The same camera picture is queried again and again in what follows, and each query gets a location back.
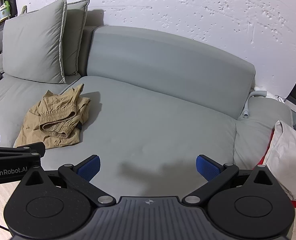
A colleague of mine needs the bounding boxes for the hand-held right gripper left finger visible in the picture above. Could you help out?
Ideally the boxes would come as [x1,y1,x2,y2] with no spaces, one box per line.
[18,154,115,207]

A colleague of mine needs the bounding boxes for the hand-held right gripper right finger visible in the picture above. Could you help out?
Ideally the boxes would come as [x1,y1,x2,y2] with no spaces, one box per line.
[182,154,286,207]

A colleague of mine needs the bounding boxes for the khaki cargo pants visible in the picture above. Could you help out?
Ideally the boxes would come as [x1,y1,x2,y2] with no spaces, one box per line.
[13,84,91,150]

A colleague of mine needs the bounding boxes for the grey sofa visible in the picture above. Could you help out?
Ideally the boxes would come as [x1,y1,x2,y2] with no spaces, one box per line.
[0,25,295,205]

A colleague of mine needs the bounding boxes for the beige folded cloth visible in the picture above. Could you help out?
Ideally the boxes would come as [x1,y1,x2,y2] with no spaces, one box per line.
[262,120,296,202]

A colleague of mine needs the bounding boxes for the large grey cushion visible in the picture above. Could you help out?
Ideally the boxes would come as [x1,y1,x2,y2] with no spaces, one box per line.
[2,0,68,84]

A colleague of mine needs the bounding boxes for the white cable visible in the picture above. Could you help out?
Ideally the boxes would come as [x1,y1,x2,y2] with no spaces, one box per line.
[242,90,267,118]

